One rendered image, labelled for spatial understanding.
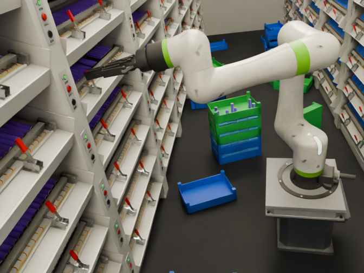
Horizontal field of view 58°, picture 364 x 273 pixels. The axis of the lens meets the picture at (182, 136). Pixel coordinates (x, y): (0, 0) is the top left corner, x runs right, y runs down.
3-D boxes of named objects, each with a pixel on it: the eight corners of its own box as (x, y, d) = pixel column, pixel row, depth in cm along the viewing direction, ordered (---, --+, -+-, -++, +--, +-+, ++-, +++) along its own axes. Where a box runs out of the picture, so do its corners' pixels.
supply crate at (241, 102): (249, 101, 224) (248, 90, 220) (260, 114, 207) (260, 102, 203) (207, 110, 222) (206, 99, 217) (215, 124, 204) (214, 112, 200)
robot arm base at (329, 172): (354, 173, 144) (356, 162, 140) (353, 197, 133) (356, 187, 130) (292, 164, 154) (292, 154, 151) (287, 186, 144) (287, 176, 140)
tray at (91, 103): (132, 63, 156) (135, 44, 150) (85, 128, 105) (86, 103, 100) (91, 52, 155) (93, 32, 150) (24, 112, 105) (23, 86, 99)
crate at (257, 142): (250, 131, 237) (249, 121, 233) (261, 145, 220) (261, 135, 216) (210, 140, 234) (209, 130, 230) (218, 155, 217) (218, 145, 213)
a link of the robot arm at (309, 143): (309, 151, 150) (312, 117, 139) (330, 172, 138) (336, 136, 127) (283, 160, 149) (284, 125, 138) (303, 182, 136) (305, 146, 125)
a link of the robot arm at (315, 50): (323, 56, 121) (325, 23, 114) (346, 69, 111) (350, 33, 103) (278, 70, 119) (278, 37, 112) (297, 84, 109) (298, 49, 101)
